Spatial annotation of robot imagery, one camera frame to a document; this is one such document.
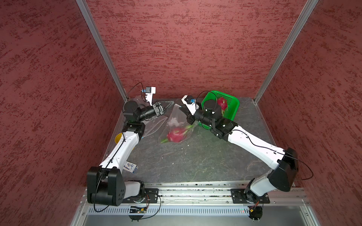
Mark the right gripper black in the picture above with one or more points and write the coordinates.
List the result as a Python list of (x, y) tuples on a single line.
[(191, 117)]

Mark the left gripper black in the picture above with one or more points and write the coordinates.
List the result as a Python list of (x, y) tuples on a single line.
[(160, 111)]

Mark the clear zip-top bag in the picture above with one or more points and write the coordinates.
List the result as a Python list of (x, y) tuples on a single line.
[(153, 124), (176, 112)]

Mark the bag dragon fruit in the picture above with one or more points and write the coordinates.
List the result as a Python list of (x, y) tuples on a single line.
[(178, 134)]

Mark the clear zip-top bag front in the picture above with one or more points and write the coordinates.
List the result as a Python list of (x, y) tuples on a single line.
[(153, 124)]

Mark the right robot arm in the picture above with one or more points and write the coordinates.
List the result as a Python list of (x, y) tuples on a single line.
[(283, 164)]

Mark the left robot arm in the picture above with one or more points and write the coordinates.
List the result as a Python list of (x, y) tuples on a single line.
[(105, 183)]

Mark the white paper card rear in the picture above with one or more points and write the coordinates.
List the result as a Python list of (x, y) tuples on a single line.
[(173, 122)]

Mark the green plastic basket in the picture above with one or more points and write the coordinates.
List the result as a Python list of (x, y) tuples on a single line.
[(229, 108)]

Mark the yellow cup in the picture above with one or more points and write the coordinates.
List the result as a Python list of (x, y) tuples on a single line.
[(118, 138)]

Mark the left corner aluminium profile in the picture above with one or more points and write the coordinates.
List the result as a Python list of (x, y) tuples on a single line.
[(84, 8)]

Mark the corner aluminium profile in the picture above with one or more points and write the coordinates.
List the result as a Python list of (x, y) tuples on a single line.
[(294, 33), (84, 8)]

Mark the right corner aluminium profile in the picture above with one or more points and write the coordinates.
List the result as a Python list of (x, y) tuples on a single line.
[(294, 33)]

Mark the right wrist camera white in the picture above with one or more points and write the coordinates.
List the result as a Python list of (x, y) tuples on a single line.
[(190, 103)]

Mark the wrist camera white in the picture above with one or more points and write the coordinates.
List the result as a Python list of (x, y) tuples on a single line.
[(148, 93), (190, 103)]

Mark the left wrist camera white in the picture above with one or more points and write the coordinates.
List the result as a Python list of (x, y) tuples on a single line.
[(148, 93)]

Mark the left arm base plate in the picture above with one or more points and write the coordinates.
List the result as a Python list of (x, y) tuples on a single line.
[(150, 197)]

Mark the aluminium rail frame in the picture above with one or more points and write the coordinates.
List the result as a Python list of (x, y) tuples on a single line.
[(203, 204)]

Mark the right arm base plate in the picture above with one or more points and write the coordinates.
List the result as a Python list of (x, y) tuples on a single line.
[(240, 196)]

